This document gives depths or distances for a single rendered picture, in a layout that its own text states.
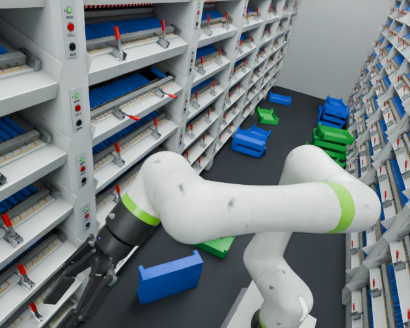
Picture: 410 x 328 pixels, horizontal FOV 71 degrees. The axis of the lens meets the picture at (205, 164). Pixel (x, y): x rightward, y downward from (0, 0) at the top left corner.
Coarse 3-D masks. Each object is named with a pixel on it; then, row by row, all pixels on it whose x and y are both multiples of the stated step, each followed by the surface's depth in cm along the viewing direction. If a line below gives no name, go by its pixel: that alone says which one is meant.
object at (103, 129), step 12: (168, 72) 131; (180, 84) 134; (144, 96) 114; (156, 96) 118; (168, 96) 123; (120, 108) 102; (132, 108) 105; (144, 108) 109; (156, 108) 120; (96, 120) 92; (108, 120) 95; (120, 120) 98; (132, 120) 105; (96, 132) 89; (108, 132) 93
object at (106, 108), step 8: (160, 80) 124; (168, 80) 127; (144, 88) 114; (152, 88) 117; (128, 96) 105; (136, 96) 109; (112, 104) 98; (120, 104) 101; (96, 112) 91; (104, 112) 95
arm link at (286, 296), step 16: (272, 272) 93; (288, 272) 93; (272, 288) 90; (288, 288) 88; (304, 288) 89; (272, 304) 89; (288, 304) 85; (304, 304) 85; (272, 320) 90; (288, 320) 86
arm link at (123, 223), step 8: (120, 200) 57; (120, 208) 55; (112, 216) 55; (120, 216) 55; (128, 216) 54; (136, 216) 54; (112, 224) 55; (120, 224) 54; (128, 224) 54; (136, 224) 54; (144, 224) 55; (112, 232) 56; (120, 232) 54; (128, 232) 54; (136, 232) 55; (144, 232) 56; (128, 240) 55; (136, 240) 56; (144, 240) 58
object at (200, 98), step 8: (208, 80) 193; (216, 80) 198; (192, 88) 175; (200, 88) 182; (208, 88) 185; (216, 88) 196; (224, 88) 200; (192, 96) 167; (200, 96) 177; (208, 96) 182; (216, 96) 188; (192, 104) 165; (200, 104) 171; (208, 104) 181; (192, 112) 160
